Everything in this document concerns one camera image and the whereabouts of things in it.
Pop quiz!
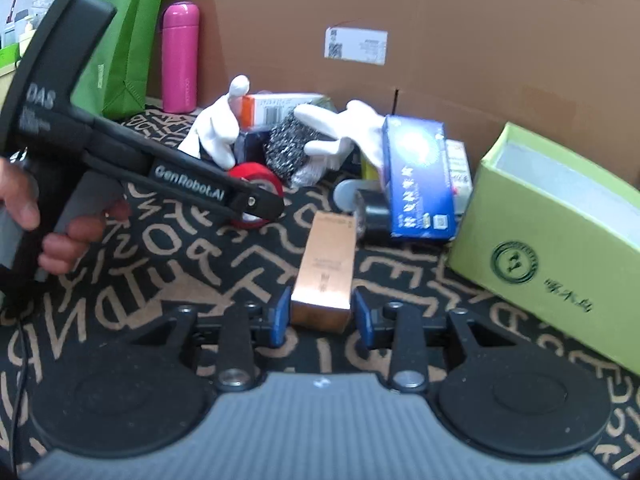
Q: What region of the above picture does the copper brown small box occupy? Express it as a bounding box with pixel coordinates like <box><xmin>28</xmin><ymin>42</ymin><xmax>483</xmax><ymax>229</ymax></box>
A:
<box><xmin>291</xmin><ymin>211</ymin><xmax>356</xmax><ymax>334</ymax></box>

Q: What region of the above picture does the black tape roll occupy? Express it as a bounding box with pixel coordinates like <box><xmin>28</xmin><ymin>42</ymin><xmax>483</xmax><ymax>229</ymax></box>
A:
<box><xmin>354</xmin><ymin>190</ymin><xmax>390</xmax><ymax>245</ymax></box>

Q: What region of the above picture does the red tape roll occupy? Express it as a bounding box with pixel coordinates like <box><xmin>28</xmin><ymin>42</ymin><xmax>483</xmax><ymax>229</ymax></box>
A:
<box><xmin>229</xmin><ymin>162</ymin><xmax>284</xmax><ymax>230</ymax></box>

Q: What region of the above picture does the blue medicine box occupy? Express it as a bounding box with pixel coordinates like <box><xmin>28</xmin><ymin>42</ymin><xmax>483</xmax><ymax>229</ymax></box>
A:
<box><xmin>382</xmin><ymin>115</ymin><xmax>457</xmax><ymax>240</ymax></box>

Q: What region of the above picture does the steel wool scrubber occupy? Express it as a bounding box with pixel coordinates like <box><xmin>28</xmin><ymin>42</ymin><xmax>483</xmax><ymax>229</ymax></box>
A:
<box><xmin>265</xmin><ymin>112</ymin><xmax>328</xmax><ymax>188</ymax></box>

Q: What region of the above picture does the white orange medicine box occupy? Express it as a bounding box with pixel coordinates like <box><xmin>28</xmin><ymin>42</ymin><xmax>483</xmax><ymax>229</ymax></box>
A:
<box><xmin>239</xmin><ymin>92</ymin><xmax>324</xmax><ymax>131</ymax></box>

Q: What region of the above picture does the yellow medicine box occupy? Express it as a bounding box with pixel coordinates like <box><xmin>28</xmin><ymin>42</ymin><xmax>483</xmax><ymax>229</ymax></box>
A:
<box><xmin>446</xmin><ymin>139</ymin><xmax>473</xmax><ymax>216</ymax></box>

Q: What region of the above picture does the person left hand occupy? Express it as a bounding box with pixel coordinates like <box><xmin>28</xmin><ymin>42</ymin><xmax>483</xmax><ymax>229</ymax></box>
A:
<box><xmin>1</xmin><ymin>157</ymin><xmax>124</xmax><ymax>280</ymax></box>

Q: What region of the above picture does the green shopping bag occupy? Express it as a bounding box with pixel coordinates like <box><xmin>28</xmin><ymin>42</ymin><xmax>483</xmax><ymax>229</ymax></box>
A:
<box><xmin>72</xmin><ymin>0</ymin><xmax>162</xmax><ymax>120</ymax></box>

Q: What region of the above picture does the pink thermos bottle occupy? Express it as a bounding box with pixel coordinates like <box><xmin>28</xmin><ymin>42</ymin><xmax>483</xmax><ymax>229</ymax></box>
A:
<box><xmin>162</xmin><ymin>1</ymin><xmax>200</xmax><ymax>114</ymax></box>

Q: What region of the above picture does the light green cardboard box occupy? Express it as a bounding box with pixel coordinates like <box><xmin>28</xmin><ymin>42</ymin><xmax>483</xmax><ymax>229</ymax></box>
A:
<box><xmin>448</xmin><ymin>122</ymin><xmax>639</xmax><ymax>373</ymax></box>

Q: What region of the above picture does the white shipping label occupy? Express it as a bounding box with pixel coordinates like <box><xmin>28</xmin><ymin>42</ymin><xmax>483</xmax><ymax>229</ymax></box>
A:
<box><xmin>324</xmin><ymin>27</ymin><xmax>388</xmax><ymax>66</ymax></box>

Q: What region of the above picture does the large brown cardboard sheet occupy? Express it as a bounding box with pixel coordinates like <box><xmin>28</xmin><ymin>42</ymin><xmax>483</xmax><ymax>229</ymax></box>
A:
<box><xmin>164</xmin><ymin>0</ymin><xmax>639</xmax><ymax>183</ymax></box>

